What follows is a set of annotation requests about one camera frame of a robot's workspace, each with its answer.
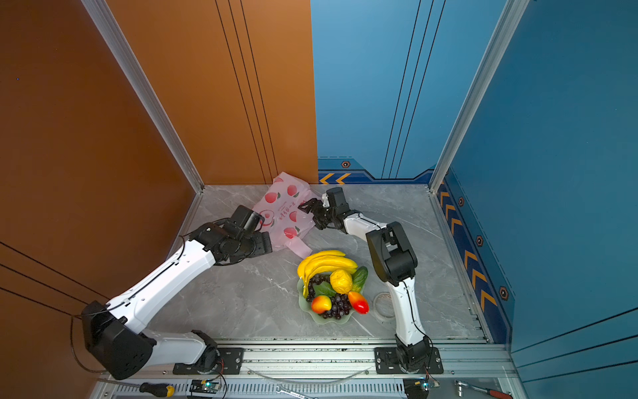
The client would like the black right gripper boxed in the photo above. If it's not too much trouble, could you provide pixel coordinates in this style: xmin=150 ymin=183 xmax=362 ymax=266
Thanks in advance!
xmin=298 ymin=198 xmax=338 ymax=229

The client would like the pink printed plastic bag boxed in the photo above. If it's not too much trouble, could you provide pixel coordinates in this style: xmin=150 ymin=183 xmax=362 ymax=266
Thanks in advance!
xmin=253 ymin=172 xmax=318 ymax=259

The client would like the yellow banana bunch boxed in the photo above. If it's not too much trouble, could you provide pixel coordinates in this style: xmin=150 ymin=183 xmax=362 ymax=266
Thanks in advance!
xmin=297 ymin=250 xmax=358 ymax=299

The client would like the yellow lemon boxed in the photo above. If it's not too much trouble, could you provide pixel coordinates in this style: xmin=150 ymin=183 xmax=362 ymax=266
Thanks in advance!
xmin=330 ymin=269 xmax=353 ymax=294

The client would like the red yellow mango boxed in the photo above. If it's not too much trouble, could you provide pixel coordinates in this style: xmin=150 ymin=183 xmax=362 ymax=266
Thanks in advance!
xmin=311 ymin=295 xmax=332 ymax=314

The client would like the small red orange mango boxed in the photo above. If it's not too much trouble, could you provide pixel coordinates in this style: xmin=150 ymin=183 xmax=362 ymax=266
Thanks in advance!
xmin=348 ymin=291 xmax=370 ymax=314

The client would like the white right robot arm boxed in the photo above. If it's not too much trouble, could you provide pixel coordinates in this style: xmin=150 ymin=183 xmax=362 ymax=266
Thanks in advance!
xmin=298 ymin=193 xmax=434 ymax=373

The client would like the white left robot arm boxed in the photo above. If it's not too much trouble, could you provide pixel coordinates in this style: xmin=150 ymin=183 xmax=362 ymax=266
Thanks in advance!
xmin=80 ymin=223 xmax=272 ymax=380

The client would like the dark purple grape bunch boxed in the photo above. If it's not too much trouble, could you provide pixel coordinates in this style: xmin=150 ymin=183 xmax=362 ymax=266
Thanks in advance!
xmin=306 ymin=274 xmax=352 ymax=319

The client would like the light green fruit plate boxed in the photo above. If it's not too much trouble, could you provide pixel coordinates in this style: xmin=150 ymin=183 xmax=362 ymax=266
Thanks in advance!
xmin=297 ymin=279 xmax=356 ymax=324

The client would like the clear tape roll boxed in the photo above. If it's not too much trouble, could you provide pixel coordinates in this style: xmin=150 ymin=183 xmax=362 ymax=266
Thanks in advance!
xmin=372 ymin=292 xmax=395 ymax=323

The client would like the green circuit board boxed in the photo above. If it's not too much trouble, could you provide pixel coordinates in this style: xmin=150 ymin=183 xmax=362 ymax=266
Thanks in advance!
xmin=187 ymin=379 xmax=224 ymax=398

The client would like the yellow black screwdriver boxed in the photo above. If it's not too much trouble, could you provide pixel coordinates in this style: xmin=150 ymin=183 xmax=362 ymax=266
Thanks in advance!
xmin=97 ymin=378 xmax=175 ymax=398

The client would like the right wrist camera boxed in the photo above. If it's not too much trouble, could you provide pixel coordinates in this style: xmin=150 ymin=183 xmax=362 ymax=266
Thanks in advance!
xmin=326 ymin=187 xmax=350 ymax=214

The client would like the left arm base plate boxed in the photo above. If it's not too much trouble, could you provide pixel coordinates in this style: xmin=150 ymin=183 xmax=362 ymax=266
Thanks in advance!
xmin=172 ymin=347 xmax=245 ymax=376

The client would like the aluminium front rail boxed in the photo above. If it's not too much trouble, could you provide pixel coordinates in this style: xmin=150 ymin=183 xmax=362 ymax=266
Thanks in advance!
xmin=91 ymin=338 xmax=526 ymax=398

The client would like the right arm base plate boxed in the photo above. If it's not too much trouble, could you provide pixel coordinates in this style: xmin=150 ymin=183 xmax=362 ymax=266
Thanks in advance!
xmin=374 ymin=347 xmax=445 ymax=375

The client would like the red handled screwdriver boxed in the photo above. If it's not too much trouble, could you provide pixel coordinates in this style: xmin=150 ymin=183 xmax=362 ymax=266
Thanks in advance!
xmin=454 ymin=380 xmax=513 ymax=399

